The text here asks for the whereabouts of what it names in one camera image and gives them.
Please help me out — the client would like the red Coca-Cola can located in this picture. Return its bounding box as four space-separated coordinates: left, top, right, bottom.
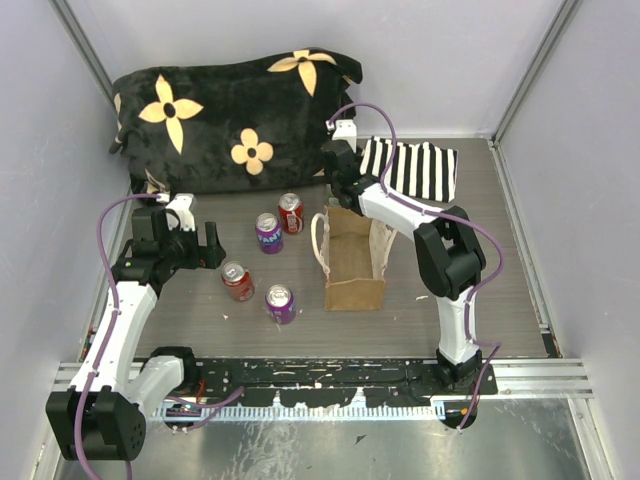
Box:
278 192 304 234

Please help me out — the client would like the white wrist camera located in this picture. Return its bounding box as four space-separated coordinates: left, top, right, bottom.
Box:
331 119 357 152
163 193 196 232

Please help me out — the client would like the purple Fanta can front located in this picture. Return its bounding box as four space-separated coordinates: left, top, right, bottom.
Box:
265 284 296 325

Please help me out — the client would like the brown canvas tote bag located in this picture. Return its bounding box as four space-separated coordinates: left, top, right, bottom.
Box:
309 206 397 312

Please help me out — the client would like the black white striped cloth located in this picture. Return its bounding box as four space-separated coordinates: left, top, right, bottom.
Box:
357 136 458 203

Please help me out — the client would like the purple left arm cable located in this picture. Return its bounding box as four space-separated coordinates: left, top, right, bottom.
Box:
72 193 169 480

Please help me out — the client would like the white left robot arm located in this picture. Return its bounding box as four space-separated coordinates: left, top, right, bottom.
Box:
45 206 226 463

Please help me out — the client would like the red soda can front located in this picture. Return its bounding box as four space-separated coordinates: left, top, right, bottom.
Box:
221 261 255 302

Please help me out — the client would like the purple fanta can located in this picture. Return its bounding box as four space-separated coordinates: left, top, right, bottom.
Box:
265 284 296 325
255 213 283 254

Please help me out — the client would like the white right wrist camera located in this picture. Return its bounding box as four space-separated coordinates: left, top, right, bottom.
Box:
331 119 357 152

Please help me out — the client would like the clear glass bottle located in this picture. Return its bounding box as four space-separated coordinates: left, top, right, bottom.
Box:
327 197 341 208

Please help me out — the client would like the purple Fanta can rear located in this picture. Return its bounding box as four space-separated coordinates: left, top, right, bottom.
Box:
255 213 283 254

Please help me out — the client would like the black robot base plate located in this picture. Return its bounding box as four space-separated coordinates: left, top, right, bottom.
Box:
167 358 498 408

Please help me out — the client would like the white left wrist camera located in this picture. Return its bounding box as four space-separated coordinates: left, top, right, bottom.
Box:
163 193 196 232

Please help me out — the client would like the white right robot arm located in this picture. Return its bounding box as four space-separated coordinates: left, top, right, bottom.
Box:
321 140 486 394

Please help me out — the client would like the black floral plush blanket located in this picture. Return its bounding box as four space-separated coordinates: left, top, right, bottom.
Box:
110 48 363 195

